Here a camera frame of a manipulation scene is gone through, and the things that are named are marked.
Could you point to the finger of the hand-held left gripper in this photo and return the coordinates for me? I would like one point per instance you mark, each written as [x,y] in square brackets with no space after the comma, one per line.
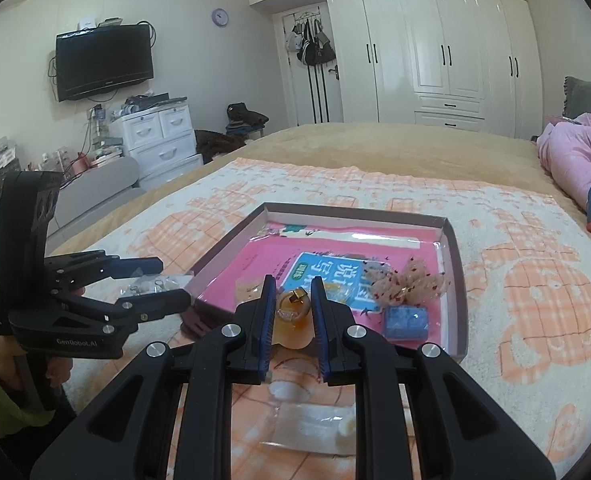
[135,266]
[160,302]

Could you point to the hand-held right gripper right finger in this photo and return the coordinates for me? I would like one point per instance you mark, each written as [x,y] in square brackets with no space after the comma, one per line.
[320,330]

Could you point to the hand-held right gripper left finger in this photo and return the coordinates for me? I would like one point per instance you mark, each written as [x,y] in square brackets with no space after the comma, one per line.
[268,330]

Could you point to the small clear earring bag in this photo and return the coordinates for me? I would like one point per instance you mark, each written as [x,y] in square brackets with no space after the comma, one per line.
[150,286]

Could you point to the small amber glass bottle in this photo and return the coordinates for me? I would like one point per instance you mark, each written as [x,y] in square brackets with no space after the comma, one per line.
[295,317]

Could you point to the clear plastic packet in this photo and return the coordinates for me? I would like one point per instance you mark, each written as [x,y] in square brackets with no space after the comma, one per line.
[305,427]

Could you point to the brown cardboard box tray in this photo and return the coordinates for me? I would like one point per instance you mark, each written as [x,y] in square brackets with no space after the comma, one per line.
[455,280]

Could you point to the person's left hand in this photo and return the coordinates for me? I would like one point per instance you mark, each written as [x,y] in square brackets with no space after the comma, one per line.
[5,362]

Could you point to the pink book with blue label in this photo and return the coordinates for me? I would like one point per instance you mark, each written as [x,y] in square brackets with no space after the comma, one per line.
[270,260]

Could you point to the grey sofa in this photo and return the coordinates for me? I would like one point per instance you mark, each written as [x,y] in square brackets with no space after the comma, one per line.
[95,185]

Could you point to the white plastic drawer cabinet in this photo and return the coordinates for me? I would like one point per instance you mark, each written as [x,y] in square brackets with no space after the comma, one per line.
[160,145]

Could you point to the dark brown cloth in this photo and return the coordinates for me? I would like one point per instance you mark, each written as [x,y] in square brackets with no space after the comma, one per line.
[218,145]

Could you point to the black set-top box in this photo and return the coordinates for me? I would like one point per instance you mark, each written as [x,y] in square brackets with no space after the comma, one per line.
[150,100]

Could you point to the pile of dark clothes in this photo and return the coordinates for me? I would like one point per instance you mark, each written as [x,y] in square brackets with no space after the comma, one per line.
[245,117]

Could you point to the orange plaid fleece blanket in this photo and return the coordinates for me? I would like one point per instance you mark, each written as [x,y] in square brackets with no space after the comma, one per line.
[515,270]

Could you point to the white router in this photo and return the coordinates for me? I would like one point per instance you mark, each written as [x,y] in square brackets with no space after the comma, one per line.
[87,23]

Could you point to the white room door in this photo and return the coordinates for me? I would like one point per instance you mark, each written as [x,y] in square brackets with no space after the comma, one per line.
[295,95]

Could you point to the hanging dark bags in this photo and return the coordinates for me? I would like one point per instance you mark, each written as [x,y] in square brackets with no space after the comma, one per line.
[315,47]

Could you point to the pink quilt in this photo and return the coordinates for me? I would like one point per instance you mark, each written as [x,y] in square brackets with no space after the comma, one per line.
[568,160]

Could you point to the white glossy wardrobe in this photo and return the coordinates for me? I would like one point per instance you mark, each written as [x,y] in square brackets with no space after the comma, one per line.
[425,45]

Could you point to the grey padded headboard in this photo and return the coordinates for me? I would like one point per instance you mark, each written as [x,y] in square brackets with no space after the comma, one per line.
[585,95]

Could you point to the black wall television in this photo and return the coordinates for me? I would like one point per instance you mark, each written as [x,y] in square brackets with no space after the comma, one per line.
[105,62]

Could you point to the round wall clock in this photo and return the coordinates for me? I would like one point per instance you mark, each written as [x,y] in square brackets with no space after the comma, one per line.
[220,17]

